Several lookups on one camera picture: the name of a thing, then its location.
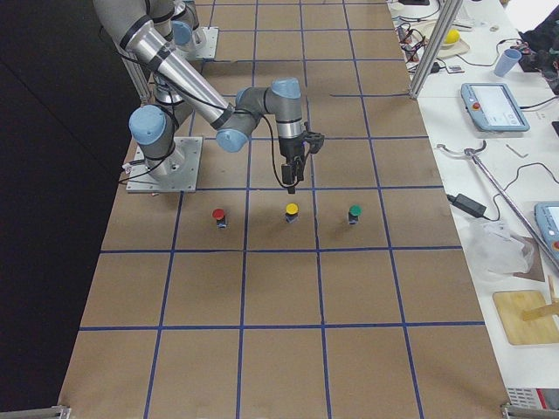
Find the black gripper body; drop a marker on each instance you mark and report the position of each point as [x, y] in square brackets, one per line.
[288, 149]

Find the yellow push button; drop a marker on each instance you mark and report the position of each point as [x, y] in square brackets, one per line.
[291, 212]

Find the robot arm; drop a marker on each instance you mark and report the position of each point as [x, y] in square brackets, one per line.
[187, 31]
[147, 34]

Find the green push button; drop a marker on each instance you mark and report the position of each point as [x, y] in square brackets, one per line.
[354, 214]

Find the red push button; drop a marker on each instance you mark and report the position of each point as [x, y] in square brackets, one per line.
[220, 217]

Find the black power adapter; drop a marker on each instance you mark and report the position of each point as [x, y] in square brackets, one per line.
[468, 205]

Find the beige tray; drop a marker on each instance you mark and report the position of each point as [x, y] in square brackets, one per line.
[425, 31]

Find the metal walking cane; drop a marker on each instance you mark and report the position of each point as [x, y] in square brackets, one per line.
[474, 155]

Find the yellow ball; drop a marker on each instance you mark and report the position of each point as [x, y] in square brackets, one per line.
[452, 37]

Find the upper teach pendant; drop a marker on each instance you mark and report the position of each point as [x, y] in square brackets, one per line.
[493, 108]

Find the teach pendant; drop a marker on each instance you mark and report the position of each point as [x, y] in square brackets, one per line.
[546, 217]
[493, 108]

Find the clear plastic bag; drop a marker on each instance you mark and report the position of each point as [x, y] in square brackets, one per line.
[493, 251]

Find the blue plastic cup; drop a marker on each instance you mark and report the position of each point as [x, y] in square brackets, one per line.
[507, 60]

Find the wooden cutting board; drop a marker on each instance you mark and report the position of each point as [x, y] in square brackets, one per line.
[526, 317]

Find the lower teach pendant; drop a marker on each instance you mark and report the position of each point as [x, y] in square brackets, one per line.
[546, 217]

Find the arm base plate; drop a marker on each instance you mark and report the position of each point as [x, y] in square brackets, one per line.
[206, 52]
[177, 173]

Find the aluminium side post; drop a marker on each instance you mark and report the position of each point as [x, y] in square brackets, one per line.
[445, 20]

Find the right corner metal bracket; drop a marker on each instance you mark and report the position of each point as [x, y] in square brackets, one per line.
[509, 411]

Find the corner metal bracket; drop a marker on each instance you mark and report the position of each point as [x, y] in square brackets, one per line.
[54, 412]
[509, 411]

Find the left corner metal bracket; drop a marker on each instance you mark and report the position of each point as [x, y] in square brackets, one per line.
[54, 412]

